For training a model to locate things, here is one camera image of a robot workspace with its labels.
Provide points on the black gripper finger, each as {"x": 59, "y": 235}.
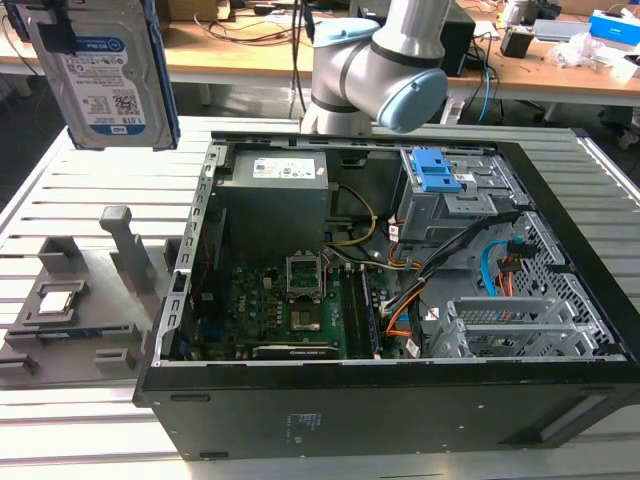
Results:
{"x": 57, "y": 37}

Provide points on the hard disk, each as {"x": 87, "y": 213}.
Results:
{"x": 100, "y": 90}

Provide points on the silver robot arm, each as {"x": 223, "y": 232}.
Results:
{"x": 350, "y": 65}

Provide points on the blue disk carrier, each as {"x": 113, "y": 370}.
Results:
{"x": 435, "y": 170}

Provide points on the silver disk bay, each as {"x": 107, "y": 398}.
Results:
{"x": 500, "y": 335}

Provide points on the silver CPU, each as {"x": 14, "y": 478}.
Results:
{"x": 57, "y": 301}

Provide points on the grey power supply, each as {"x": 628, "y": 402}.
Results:
{"x": 270, "y": 210}

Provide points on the grey parts rack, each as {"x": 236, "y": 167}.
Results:
{"x": 100, "y": 320}

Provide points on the green motherboard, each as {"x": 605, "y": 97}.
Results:
{"x": 250, "y": 310}

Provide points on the CPU socket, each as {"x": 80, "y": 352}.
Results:
{"x": 306, "y": 320}

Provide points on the black graphics card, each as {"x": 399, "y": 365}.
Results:
{"x": 295, "y": 351}

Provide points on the black RAM slot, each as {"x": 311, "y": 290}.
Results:
{"x": 350, "y": 315}

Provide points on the black RAM stick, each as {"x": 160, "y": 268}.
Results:
{"x": 371, "y": 320}

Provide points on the silver drive cage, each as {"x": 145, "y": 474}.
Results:
{"x": 450, "y": 220}

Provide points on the black container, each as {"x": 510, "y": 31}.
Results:
{"x": 516, "y": 44}

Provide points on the black PC case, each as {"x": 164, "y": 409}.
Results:
{"x": 350, "y": 415}

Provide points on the wooden desk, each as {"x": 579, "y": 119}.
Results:
{"x": 550, "y": 75}

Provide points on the grey flat box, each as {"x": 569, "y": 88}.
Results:
{"x": 560, "y": 31}

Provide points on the white plastic bag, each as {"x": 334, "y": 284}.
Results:
{"x": 580, "y": 50}

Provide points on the blue cardboard box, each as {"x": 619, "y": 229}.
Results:
{"x": 610, "y": 22}

